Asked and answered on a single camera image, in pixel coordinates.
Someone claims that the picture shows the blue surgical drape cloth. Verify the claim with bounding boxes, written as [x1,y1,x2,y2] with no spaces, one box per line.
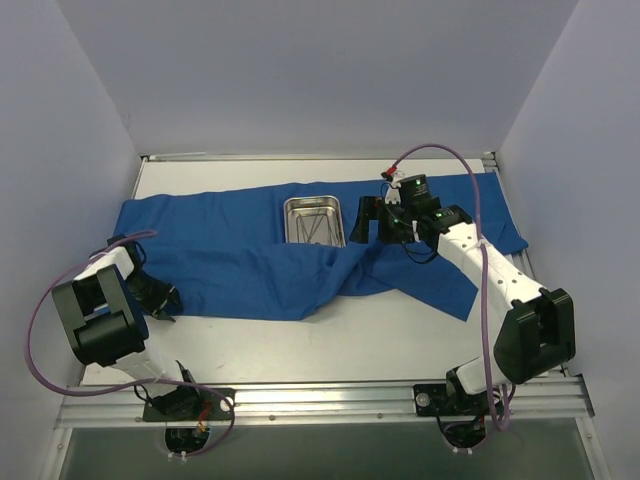
[107,170,530,324]

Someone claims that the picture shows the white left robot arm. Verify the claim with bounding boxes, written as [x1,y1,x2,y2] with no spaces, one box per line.
[52,241,202,419]

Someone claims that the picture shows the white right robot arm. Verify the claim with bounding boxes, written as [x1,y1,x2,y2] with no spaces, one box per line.
[350,196,576,413]

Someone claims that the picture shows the steel surgical scissors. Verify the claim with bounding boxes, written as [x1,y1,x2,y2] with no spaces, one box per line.
[326,215,344,247]

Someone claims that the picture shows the stainless steel instrument tray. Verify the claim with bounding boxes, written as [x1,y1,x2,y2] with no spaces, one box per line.
[283,195,346,248]

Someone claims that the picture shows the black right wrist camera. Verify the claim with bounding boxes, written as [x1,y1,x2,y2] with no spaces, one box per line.
[398,174,432,208]

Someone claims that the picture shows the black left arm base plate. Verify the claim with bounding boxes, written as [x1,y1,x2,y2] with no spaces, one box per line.
[142,386,235,422]

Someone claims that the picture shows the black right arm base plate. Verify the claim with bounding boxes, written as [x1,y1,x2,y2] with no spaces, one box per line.
[412,381,489,417]

